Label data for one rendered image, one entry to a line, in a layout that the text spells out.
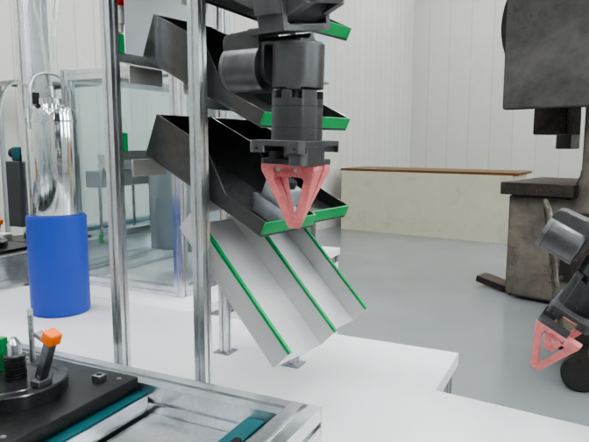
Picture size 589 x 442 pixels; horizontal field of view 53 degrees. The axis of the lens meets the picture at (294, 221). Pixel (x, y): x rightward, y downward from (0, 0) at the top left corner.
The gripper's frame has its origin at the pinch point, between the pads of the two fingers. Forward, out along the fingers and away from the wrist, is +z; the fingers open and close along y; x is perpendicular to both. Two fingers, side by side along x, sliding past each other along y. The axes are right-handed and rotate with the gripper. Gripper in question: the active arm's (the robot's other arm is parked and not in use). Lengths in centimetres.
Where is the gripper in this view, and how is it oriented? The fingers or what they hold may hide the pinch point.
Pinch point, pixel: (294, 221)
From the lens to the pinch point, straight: 67.6
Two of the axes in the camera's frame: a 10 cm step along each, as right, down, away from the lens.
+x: 9.0, 0.9, -4.3
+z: -0.3, 9.9, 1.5
